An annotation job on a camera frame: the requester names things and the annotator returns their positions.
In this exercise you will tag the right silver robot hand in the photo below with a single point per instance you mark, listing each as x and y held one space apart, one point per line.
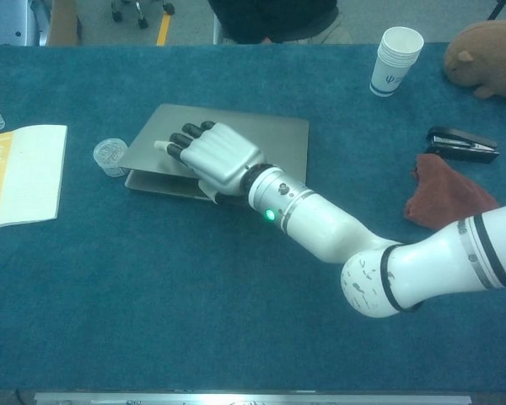
221 156

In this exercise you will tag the silver laptop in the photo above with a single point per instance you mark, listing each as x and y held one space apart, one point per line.
278 139

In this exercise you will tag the clear jar of paper clips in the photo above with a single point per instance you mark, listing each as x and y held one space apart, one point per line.
107 156

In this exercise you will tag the seated person in black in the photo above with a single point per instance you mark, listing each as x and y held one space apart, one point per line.
278 19

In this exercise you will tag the blue carpet table cover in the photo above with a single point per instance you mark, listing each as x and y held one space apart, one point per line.
194 304

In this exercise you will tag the office chair wheel base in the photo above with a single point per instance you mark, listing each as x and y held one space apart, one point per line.
141 12

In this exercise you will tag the orange white Lexicon booklet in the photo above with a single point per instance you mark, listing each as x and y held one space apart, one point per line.
29 177

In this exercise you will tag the white paper cup stack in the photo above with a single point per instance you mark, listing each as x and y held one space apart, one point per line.
394 63

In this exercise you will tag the brown cardboard box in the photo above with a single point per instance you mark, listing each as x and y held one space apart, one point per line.
63 23

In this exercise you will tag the red-brown folded cloth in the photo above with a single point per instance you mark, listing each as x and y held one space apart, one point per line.
447 194

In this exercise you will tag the black stapler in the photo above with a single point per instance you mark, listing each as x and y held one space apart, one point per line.
464 145

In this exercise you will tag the grey metal cabinet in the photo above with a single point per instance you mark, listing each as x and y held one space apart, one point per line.
8 21

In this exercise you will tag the brown plush animal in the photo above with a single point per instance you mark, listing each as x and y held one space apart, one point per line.
485 59

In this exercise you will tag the black tripod legs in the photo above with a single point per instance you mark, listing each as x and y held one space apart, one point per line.
495 10

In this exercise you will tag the aluminium frame rail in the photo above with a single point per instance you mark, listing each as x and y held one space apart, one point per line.
253 398

